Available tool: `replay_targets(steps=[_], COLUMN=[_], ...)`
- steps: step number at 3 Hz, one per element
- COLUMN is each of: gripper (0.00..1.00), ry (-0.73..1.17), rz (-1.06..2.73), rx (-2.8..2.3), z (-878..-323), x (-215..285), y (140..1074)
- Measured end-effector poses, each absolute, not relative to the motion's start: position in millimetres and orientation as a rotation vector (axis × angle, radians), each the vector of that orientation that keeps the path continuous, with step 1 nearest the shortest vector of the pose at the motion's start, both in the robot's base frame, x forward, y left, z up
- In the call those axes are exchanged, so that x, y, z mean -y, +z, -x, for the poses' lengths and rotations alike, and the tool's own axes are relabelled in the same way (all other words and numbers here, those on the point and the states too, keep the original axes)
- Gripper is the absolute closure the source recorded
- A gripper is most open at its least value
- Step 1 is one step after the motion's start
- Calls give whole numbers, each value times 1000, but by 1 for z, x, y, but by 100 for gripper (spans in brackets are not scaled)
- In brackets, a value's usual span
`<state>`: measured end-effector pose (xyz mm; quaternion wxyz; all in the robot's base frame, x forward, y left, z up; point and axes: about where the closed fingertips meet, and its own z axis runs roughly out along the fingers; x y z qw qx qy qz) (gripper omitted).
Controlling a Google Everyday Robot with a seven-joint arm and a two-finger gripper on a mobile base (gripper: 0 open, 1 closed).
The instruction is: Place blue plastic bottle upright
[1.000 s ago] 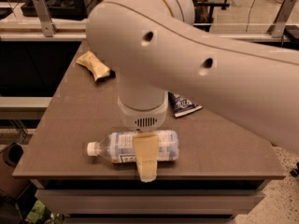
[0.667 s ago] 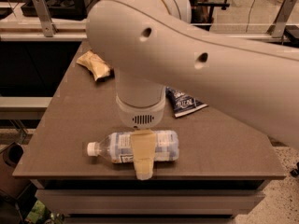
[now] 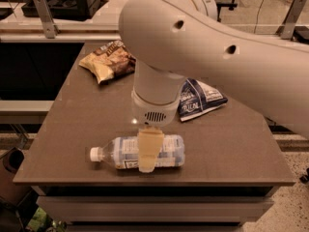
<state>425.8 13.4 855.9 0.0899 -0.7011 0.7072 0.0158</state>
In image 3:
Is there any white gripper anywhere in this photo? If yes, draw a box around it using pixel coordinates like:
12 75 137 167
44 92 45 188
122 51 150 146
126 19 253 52
131 91 179 173

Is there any clear blue-labelled plastic bottle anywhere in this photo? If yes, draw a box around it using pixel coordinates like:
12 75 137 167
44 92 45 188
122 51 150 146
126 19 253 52
88 134 185 170

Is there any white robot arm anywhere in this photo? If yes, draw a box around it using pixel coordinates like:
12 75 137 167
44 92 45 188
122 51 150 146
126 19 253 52
119 0 309 137

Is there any blue chip bag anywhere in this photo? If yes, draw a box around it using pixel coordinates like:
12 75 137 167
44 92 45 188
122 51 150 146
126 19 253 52
178 78 228 122

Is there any grey table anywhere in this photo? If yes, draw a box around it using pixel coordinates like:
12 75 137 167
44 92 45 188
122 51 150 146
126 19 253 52
13 41 296 232

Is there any yellow brown chip bag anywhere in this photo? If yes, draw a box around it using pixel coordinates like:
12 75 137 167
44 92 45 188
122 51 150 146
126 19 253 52
79 40 136 84

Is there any brown bin at left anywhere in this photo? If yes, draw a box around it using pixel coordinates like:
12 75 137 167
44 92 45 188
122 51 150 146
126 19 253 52
0 148 31 205

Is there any black tray on far table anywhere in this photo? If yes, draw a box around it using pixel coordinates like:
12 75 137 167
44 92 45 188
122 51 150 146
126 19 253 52
21 0 109 21

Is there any left metal rail bracket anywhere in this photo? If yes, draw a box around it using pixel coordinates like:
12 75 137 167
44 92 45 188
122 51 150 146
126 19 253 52
33 0 58 39

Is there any metal rail bracket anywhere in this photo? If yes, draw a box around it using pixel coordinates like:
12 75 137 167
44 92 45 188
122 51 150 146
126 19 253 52
278 0 307 40
33 0 58 39

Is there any right metal rail bracket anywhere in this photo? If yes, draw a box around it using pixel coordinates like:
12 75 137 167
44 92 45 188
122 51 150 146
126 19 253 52
278 0 307 40

